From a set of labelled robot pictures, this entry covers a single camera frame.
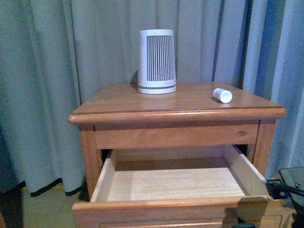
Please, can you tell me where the white medicine bottle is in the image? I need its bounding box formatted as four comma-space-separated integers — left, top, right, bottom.
213, 88, 233, 104

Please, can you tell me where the wooden drawer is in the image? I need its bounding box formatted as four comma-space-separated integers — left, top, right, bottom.
72, 145, 294, 228

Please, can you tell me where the wooden nightstand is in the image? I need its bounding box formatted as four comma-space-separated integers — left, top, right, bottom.
68, 82, 286, 194

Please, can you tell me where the white ribbed air purifier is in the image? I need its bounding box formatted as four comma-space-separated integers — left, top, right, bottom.
138, 29, 177, 95

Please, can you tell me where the grey-green curtain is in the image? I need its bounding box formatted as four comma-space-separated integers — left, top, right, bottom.
0, 0, 304, 195

